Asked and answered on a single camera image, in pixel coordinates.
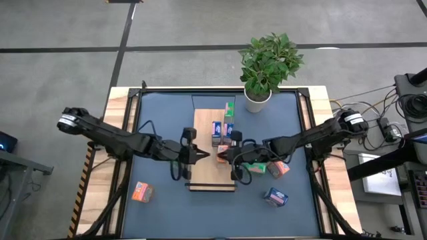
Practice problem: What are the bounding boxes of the blue table mat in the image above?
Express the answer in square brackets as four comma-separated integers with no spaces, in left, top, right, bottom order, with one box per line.
[121,91,321,238]

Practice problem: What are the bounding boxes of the black floor cable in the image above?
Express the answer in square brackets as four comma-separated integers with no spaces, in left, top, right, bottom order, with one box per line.
[330,85,398,104]

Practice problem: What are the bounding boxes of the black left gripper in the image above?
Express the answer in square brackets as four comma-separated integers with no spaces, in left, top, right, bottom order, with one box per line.
[175,127,211,181]

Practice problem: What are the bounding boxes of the white board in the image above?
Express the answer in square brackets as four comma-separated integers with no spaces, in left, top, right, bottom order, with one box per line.
[358,153,403,197]

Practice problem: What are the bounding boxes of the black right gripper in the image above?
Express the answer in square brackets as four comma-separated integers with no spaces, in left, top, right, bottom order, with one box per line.
[216,131,251,181]

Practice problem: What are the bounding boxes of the blue Frosted Flakes cereal box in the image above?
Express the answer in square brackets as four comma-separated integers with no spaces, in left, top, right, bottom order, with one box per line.
[263,187,290,208]
[222,122,234,147]
[211,121,222,147]

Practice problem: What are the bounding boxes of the black cable coil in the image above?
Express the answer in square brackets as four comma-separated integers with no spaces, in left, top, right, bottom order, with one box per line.
[400,94,427,119]

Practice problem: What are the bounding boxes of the black stand beam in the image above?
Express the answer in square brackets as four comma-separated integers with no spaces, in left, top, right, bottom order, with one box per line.
[346,128,427,183]

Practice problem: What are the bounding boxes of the grey equipment stand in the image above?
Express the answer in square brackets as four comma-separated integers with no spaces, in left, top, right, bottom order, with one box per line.
[394,68,427,134]

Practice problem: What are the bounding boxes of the dark device blue light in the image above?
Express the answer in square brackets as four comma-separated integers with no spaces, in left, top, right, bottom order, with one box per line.
[0,131,18,153]

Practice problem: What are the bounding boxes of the green plant white pot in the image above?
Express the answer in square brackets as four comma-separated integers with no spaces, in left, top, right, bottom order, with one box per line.
[238,32,305,113]

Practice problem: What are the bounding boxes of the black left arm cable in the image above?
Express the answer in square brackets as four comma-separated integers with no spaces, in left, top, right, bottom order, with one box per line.
[138,119,185,181]

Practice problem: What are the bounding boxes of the wooden board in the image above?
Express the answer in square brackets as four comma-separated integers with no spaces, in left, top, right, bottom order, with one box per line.
[185,94,238,193]

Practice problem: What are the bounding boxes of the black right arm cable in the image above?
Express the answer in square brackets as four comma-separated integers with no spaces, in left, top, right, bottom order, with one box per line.
[232,138,258,186]

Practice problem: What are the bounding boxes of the black power adapter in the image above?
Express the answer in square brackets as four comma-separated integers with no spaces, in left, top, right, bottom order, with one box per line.
[376,117,400,143]

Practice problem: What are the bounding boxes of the black keyboard green keys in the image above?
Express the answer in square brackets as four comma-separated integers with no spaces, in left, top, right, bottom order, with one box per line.
[412,169,427,210]

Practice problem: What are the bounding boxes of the coiled black cable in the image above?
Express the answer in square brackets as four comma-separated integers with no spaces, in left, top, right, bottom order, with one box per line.
[362,229,383,239]

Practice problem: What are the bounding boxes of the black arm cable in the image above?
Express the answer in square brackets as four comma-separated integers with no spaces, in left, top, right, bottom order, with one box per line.
[138,119,185,181]
[232,138,258,186]

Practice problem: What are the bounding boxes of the orange Mini Wheats cereal box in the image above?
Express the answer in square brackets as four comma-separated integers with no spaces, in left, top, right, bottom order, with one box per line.
[216,144,230,165]
[266,161,291,179]
[131,181,155,203]

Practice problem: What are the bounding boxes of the grey metal cart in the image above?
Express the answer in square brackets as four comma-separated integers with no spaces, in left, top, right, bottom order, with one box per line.
[0,149,54,231]

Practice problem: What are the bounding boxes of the orange black hazard strip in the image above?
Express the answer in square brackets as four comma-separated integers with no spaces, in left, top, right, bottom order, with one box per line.
[68,143,96,238]

